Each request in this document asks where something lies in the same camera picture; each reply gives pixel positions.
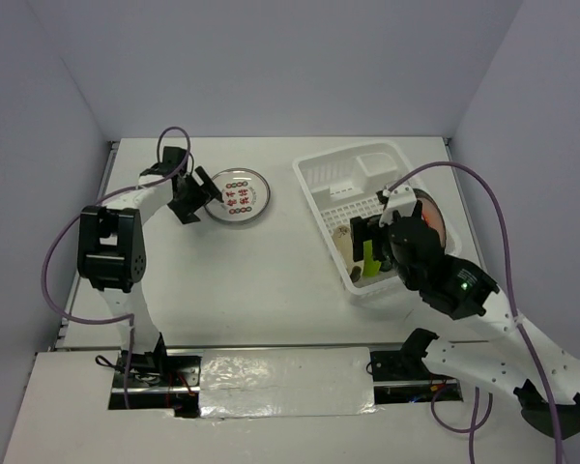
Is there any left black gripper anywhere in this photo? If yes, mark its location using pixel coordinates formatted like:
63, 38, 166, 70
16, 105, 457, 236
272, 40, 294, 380
167, 166, 221, 225

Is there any cream plate with black blot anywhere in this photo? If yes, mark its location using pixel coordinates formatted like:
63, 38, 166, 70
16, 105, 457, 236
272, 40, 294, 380
332, 225, 363, 283

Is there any lime green plate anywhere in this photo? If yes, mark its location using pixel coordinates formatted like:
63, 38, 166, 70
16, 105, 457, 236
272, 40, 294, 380
362, 240, 381, 278

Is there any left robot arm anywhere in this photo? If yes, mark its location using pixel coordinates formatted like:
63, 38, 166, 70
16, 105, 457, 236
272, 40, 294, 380
77, 146, 222, 386

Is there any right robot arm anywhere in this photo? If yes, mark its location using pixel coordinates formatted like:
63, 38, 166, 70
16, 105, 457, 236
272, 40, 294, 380
350, 214, 580, 439

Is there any white plastic dish rack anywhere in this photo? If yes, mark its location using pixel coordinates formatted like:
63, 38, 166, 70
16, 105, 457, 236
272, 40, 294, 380
292, 140, 464, 297

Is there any red orange plate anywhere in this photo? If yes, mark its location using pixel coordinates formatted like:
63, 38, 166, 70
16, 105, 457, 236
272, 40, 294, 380
414, 188, 447, 248

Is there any silver foil tape sheet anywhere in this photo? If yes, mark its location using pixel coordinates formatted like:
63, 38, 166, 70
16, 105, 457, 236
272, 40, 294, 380
198, 347, 376, 419

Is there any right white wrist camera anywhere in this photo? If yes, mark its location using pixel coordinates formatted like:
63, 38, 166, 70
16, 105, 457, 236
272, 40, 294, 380
376, 184, 417, 227

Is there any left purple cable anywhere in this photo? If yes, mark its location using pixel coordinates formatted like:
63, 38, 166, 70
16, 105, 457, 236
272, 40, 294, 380
43, 126, 194, 412

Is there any purple cable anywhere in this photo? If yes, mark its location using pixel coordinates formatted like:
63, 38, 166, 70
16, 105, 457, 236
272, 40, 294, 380
384, 161, 565, 464
43, 126, 194, 412

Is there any black metal base rail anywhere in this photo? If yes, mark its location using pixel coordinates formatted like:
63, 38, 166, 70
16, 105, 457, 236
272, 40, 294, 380
95, 346, 462, 420

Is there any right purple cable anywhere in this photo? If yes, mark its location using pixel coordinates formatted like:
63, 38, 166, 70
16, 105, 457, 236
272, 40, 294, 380
384, 161, 565, 464

